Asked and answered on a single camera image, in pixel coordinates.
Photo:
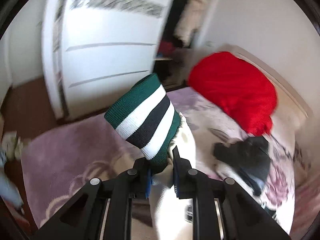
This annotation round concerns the green and cream varsity jacket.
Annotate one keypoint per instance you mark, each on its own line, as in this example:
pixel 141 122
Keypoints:
pixel 146 118

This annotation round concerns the floral plush bed blanket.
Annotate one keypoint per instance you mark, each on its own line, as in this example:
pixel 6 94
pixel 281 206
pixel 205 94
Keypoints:
pixel 59 162

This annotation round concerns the black garment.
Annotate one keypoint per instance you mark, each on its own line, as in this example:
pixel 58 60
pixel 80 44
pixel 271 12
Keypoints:
pixel 246 161

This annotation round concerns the open wardrobe with clothes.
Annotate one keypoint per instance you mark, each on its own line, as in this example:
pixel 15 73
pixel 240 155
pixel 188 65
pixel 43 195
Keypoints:
pixel 181 29

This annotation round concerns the red knitted garment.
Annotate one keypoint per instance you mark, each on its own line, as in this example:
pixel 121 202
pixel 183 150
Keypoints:
pixel 237 87

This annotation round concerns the cream bed headboard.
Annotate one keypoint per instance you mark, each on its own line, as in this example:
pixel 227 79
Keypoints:
pixel 271 74

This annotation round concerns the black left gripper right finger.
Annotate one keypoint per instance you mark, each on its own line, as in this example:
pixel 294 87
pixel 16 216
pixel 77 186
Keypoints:
pixel 222 209

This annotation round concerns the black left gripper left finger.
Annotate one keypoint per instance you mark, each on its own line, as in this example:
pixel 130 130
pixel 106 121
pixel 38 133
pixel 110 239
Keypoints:
pixel 100 209

